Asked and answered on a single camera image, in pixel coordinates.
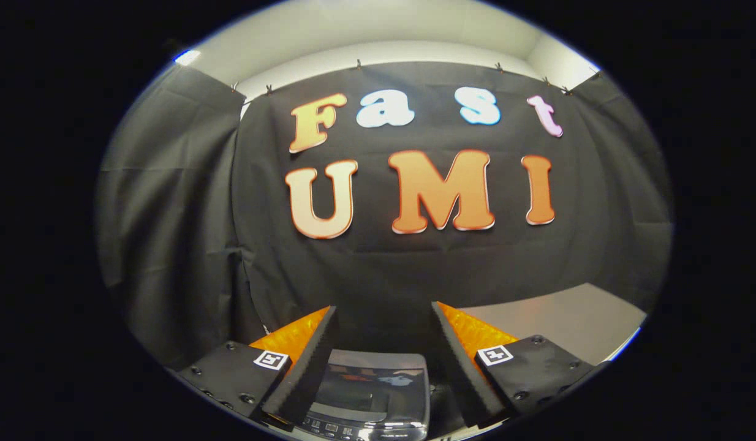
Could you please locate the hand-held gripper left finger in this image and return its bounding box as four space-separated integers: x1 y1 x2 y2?
170 305 339 429

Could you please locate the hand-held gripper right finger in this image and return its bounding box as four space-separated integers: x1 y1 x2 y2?
430 300 597 429

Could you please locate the dark glass washing machine lid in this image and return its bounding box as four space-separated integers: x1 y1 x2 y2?
304 349 431 426

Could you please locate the grey washing machine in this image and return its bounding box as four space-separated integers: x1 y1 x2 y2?
289 348 471 441

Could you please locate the grey cabinet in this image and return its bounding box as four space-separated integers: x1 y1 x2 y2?
458 282 649 367

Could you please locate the black backdrop cloth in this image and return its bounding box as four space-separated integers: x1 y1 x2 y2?
95 58 674 371

